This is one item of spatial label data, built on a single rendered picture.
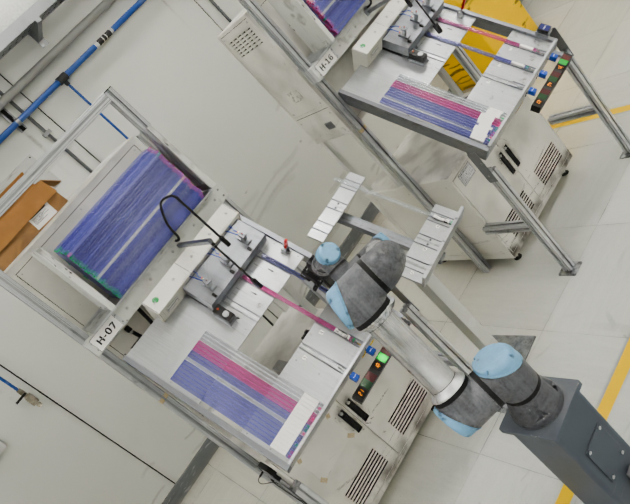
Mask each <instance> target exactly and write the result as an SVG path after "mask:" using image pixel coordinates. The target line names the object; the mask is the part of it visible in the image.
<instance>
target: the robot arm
mask: <svg viewBox="0 0 630 504"><path fill-rule="evenodd" d="M306 264H307V265H306V266H305V268H304V269H303V271H302V272H301V275H300V276H301V277H303V278H304V279H306V280H304V282H305V283H306V284H308V285H309V286H310V287H311V288H312V290H314V291H315V292H316V291H317V290H318V289H319V287H320V286H321V285H322V283H323V282H324V283H325V284H326V286H327V287H328V288H329V290H328V291H327V293H326V299H327V301H328V303H329V305H330V306H331V307H332V309H333V310H334V312H335V313H336V314H337V316H338V317H339V318H340V320H341V321H342V322H343V323H344V324H345V325H346V327H347V328H348V329H349V330H352V329H354V327H355V328H356V329H357V330H358V331H360V332H369V333H370V334H371V335H372V336H373V337H374V338H375V339H376V340H377V341H378V342H379V343H380V344H381V345H382V346H383V347H384V348H385V349H386V350H387V351H388V352H389V353H390V354H391V355H392V356H393V357H394V358H395V359H396V360H397V361H398V362H399V363H400V364H401V365H402V366H403V367H404V368H405V369H406V370H407V371H408V372H409V373H410V374H411V375H412V376H413V377H414V378H415V379H416V380H417V381H418V382H419V383H420V384H421V385H422V386H423V387H424V388H425V389H426V390H427V391H428V392H429V393H430V394H431V402H432V404H433V405H434V406H435V407H434V409H433V411H434V413H435V414H436V416H437V417H438V418H439V419H440V420H442V421H443V422H444V423H445V424H446V425H447V426H448V427H450V428H451V429H452V430H454V431H455V432H456V433H458V434H459V435H461V436H464V437H470V436H472V435H473V434H474V433H475V432H476V431H478V430H480V429H481V428H482V426H483V425H484V424H485V423H486V422H487V421H488V420H489V419H490V418H491V417H492V416H493V415H494V414H495V413H496V412H497V411H498V410H499V409H500V408H501V407H502V406H503V405H504V404H507V407H508V409H509V412H510V415H511V417H512V418H513V420H514V421H515V422H516V423H517V424H518V425H519V426H521V427H522V428H525V429H529V430H536V429H540V428H543V427H545V426H547V425H549V424H550V423H551V422H553V421H554V420H555V419H556V418H557V416H558V415H559V414H560V412H561V410H562V408H563V404H564V395H563V392H562V390H561V389H560V387H559V386H558V385H557V384H556V383H555V382H554V381H552V380H550V379H548V378H546V377H544V376H542V375H539V374H538V373H537V372H536V371H535V370H534V369H533V368H532V367H531V366H530V365H529V364H528V363H527V362H526V361H525V360H524V358H523V357H522V355H521V354H520V353H519V352H518V351H516V350H515V349H514V348H513V347H511V346H510V345H508V344H505V343H493V344H490V345H487V346H485V347H484V348H482V349H481V350H480V351H479V352H478V353H477V354H476V355H475V356H474V358H473V359H474V361H472V369H473V371H472V372H471V373H470V374H469V375H468V376H466V375H465V374H464V373H463V372H462V371H453V370H452V369H451V368H450V367H449V366H448V365H447V364H446V363H445V362H444V361H443V360H442V359H441V358H440V357H439V356H438V355H437V354H436V353H435V352H434V351H433V350H432V349H431V348H430V347H429V346H428V345H427V344H426V343H425V342H424V341H423V340H422V339H421V338H420V337H419V336H418V335H417V334H416V333H415V332H414V331H413V330H412V329H411V328H410V327H409V326H408V325H407V324H406V323H405V322H404V321H403V320H402V319H401V318H400V317H399V316H398V315H397V314H396V313H395V312H394V311H393V310H392V309H391V300H390V299H389V298H388V297H387V296H386V295H387V294H388V293H389V292H390V291H391V290H392V289H393V288H394V287H395V286H396V284H397V283H398V281H399V280H400V278H401V276H402V274H403V271H404V268H405V264H406V255H405V252H404V250H403V248H402V247H401V246H400V245H399V244H398V243H396V242H394V241H391V240H390V239H389V238H388V237H387V236H386V235H385V234H383V233H382V232H379V233H378V234H377V235H375V236H374V237H373V238H372V239H371V240H370V241H369V242H368V243H367V244H366V245H365V246H364V247H363V248H362V249H361V250H360V251H359V252H358V253H357V254H356V255H355V256H354V257H353V258H352V259H351V260H350V261H349V262H348V261H346V260H345V259H344V258H343V257H342V256H341V252H340V249H339V247H338V246H337V245H336V244H335V243H333V242H325V243H323V244H321V245H320V246H319V248H318V249H317V250H316V253H315V256H314V255H313V254H312V256H311V257H310V259H309V260H308V261H307V263H306ZM302 274H303V275H304V276H303V275H302Z"/></svg>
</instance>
